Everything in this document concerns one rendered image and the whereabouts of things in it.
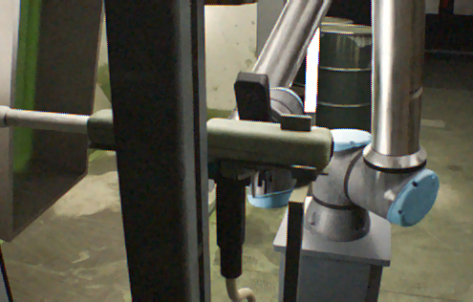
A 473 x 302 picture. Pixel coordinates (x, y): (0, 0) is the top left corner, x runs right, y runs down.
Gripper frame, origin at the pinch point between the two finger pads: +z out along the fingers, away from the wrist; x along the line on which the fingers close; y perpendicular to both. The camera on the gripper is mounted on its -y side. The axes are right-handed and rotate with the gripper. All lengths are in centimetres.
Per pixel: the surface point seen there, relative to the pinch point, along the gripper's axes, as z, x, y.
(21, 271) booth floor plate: -94, 125, 106
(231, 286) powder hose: -0.7, -1.1, 17.8
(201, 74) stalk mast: 16.5, -2.9, -14.4
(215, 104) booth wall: -278, 92, 70
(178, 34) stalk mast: 20.6, -2.7, -17.9
